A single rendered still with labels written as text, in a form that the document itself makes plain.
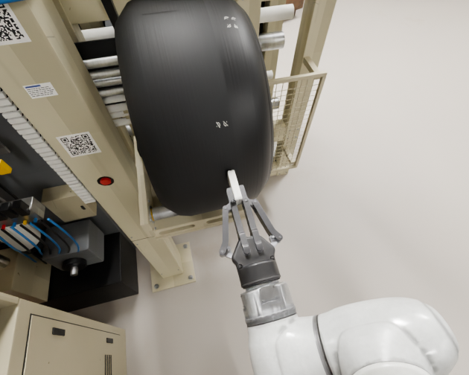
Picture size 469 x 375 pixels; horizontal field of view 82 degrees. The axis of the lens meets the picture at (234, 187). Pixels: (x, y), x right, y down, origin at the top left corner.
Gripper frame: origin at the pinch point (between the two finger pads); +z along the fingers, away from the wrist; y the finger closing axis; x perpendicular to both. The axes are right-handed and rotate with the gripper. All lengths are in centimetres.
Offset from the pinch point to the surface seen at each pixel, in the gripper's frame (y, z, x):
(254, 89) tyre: -7.2, 14.3, -12.2
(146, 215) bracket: 25.3, 10.8, 31.4
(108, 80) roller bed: 31, 62, 22
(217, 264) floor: 5, 5, 126
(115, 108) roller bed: 32, 59, 33
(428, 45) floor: -289, 192, 154
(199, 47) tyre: 1.8, 22.5, -16.8
